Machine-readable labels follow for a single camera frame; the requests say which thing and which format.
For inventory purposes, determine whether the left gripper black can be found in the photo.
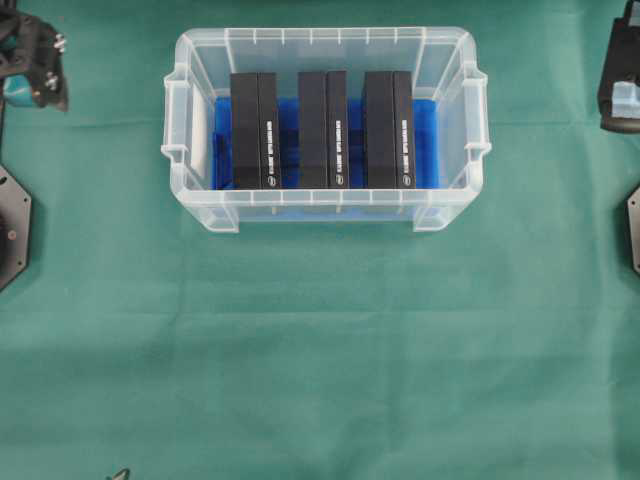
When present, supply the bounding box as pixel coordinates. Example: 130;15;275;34
1;5;69;112

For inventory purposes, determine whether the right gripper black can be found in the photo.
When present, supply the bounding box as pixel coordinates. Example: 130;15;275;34
597;1;640;133

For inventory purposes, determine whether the black box D435i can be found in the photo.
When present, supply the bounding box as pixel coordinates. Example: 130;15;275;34
230;72;282;190
363;71;416;189

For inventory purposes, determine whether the black box D415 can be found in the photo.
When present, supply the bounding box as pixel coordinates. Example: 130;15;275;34
298;70;350;189

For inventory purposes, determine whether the clear plastic storage case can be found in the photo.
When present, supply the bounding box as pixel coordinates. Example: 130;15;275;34
161;26;491;233

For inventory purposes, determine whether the blue foam liner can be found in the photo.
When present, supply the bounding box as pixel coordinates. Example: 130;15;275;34
211;97;439;190

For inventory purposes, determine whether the green table cloth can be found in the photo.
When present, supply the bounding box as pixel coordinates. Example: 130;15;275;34
1;1;639;479

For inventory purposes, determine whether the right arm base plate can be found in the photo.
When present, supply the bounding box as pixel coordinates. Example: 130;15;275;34
627;187;640;274

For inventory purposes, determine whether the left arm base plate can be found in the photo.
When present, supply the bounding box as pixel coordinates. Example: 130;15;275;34
0;166;32;290

